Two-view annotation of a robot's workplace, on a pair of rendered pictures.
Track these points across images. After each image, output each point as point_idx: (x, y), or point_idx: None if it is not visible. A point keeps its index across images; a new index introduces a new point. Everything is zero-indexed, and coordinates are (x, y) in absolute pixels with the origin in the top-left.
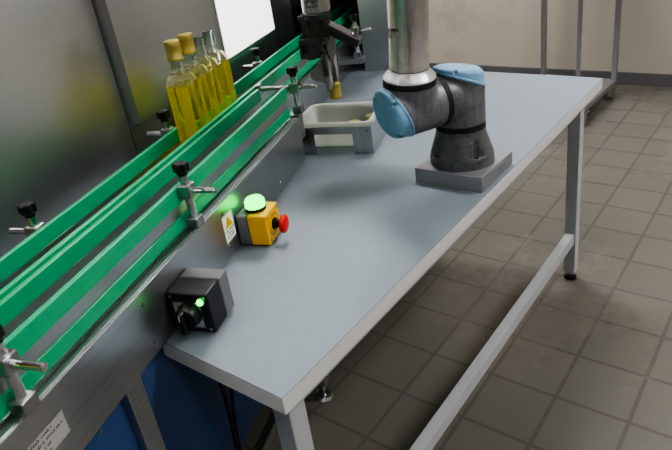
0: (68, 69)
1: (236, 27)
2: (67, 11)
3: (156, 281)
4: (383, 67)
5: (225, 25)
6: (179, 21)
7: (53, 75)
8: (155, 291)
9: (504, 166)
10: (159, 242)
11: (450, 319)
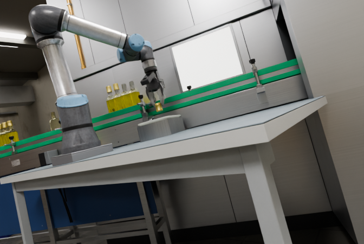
0: (103, 95)
1: (195, 76)
2: (105, 79)
3: (46, 147)
4: (311, 96)
5: (184, 76)
6: None
7: (98, 96)
8: (45, 149)
9: (66, 160)
10: (54, 139)
11: None
